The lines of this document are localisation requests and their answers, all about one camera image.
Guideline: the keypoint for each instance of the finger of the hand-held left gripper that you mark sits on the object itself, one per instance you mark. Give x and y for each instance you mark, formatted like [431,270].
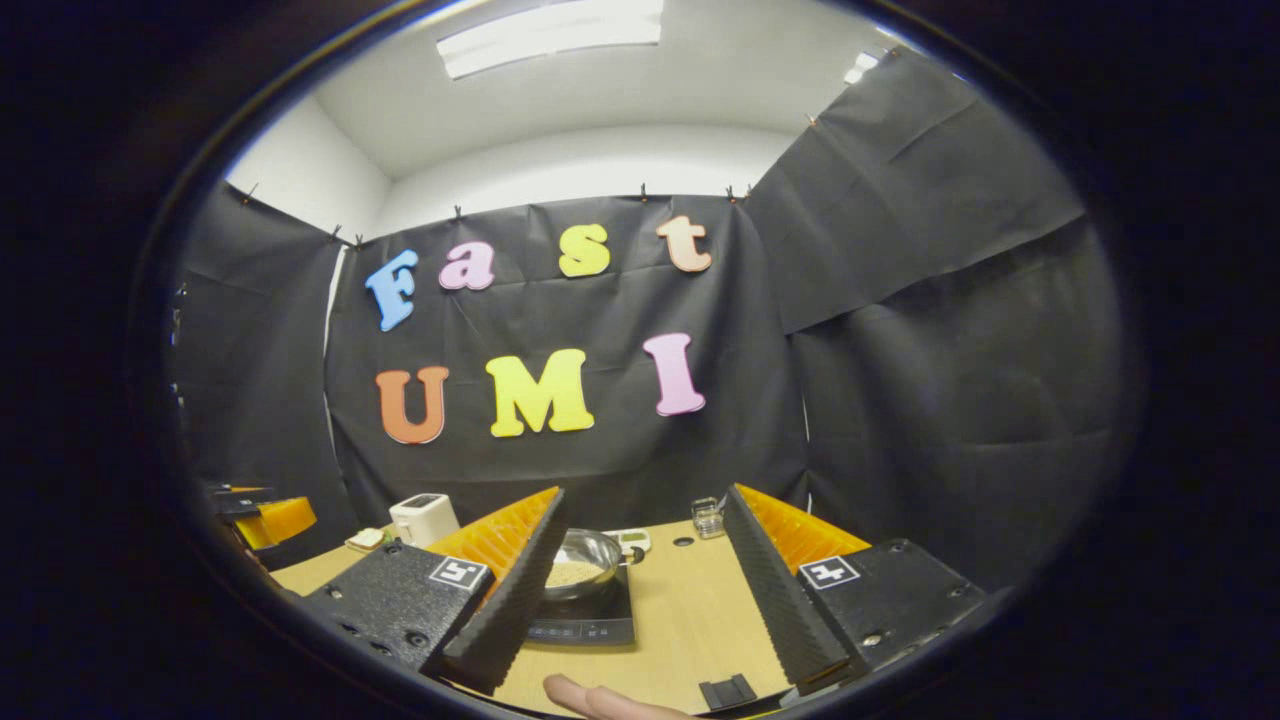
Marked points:
[280,522]
[240,491]

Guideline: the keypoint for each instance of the large ceiling light panel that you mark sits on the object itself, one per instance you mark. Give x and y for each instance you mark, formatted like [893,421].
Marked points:
[550,38]

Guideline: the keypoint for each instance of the pile of soybeans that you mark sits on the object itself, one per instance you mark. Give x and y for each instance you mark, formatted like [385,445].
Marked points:
[572,574]

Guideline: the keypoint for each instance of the small ceiling light panel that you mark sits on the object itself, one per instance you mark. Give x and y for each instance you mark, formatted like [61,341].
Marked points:
[862,68]

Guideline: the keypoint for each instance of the white toaster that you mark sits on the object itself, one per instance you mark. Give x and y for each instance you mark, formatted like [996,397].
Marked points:
[425,520]

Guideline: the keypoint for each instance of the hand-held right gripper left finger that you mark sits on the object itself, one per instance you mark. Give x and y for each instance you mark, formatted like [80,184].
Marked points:
[505,620]

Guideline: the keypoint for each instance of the white rectangular plate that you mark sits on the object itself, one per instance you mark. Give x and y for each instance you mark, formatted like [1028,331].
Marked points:
[367,541]

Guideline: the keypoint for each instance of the black backdrop cloth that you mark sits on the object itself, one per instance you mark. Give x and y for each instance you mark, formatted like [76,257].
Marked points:
[920,350]

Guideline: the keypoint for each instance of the sandwich with lettuce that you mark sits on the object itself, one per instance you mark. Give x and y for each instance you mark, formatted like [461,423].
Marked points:
[368,537]

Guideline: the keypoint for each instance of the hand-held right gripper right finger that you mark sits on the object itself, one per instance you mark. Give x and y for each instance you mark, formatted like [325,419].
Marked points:
[775,600]

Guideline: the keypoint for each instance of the white dish of beans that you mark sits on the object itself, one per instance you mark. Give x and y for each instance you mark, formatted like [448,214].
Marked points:
[635,541]

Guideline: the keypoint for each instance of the black induction cooktop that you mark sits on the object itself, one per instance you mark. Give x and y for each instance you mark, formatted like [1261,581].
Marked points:
[590,625]

